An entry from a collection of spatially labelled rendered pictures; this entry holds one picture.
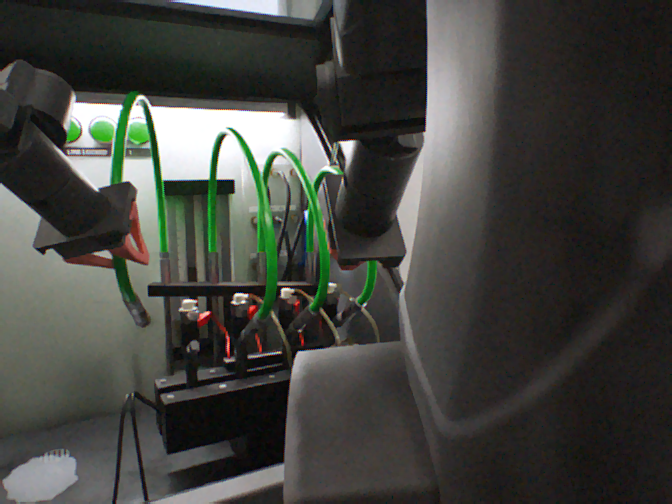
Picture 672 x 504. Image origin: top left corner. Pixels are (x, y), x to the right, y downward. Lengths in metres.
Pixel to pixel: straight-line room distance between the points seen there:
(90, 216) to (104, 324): 0.56
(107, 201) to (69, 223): 0.05
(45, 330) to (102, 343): 0.10
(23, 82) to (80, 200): 0.12
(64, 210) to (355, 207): 0.28
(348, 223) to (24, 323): 0.76
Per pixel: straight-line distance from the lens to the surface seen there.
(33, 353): 1.13
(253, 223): 1.13
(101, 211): 0.59
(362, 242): 0.49
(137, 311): 0.73
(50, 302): 1.11
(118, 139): 0.68
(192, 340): 0.84
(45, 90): 0.60
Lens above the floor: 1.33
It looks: 10 degrees down
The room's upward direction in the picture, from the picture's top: straight up
